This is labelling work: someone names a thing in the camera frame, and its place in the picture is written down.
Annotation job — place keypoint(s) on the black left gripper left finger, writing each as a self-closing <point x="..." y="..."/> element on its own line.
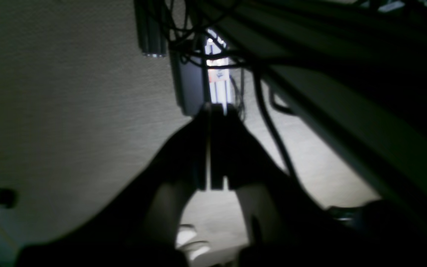
<point x="139" y="227"/>

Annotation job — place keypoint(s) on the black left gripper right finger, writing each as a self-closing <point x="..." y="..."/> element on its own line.
<point x="285" y="227"/>

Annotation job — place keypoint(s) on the black box with red sticker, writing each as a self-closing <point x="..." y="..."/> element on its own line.
<point x="190" y="82"/>

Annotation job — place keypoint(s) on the aluminium table frame rail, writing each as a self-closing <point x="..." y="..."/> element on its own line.
<point x="357" y="76"/>

